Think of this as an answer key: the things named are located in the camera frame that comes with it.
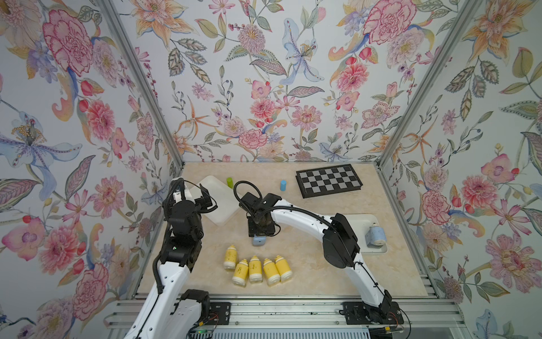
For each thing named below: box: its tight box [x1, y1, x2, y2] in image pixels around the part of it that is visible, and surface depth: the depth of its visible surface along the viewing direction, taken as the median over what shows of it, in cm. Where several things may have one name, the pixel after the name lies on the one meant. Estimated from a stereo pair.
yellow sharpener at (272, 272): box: [263, 257, 281, 286], surface depth 78 cm
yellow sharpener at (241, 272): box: [231, 258, 250, 287], surface depth 78 cm
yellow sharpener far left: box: [223, 244, 238, 270], surface depth 81 cm
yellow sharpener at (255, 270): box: [249, 254, 263, 283], surface depth 78 cm
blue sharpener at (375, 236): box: [364, 222, 388, 250], surface depth 87 cm
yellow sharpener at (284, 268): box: [275, 254, 293, 282], surface depth 79 cm
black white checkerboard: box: [294, 163, 364, 200], surface depth 112 cm
